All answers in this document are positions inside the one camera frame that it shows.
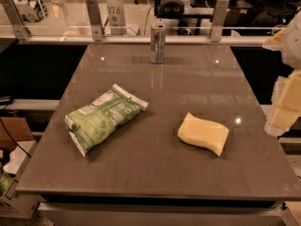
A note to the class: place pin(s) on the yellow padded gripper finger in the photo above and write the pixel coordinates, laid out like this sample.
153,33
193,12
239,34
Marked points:
286,104

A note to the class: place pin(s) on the green jalapeno chip bag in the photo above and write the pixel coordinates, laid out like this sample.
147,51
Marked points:
92,124

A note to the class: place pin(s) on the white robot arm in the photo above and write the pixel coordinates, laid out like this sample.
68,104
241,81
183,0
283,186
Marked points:
288,42

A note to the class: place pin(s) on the silver redbull can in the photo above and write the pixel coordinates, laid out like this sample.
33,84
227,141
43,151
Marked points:
157,43

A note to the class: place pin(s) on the yellow sponge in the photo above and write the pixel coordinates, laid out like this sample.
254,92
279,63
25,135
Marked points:
210,135

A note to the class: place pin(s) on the seated person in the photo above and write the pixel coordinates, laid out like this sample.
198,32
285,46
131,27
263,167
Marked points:
260,13

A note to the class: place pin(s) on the black vr headset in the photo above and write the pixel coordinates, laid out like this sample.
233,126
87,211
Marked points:
168,9

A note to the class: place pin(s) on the cardboard box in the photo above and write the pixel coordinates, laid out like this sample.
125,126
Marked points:
17,145

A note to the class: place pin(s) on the right metal glass bracket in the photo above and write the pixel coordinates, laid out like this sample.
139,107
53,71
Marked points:
220,12

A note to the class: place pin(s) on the metal glass bracket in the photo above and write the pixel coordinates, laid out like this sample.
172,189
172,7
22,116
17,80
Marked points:
220,12
19,30
95,19

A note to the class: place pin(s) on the white numbered post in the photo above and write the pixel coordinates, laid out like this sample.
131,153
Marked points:
116,17

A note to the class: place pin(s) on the middle metal glass bracket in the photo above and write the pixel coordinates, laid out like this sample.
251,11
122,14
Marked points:
95,19

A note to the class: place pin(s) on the left metal glass bracket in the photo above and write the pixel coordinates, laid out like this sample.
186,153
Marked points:
19,30

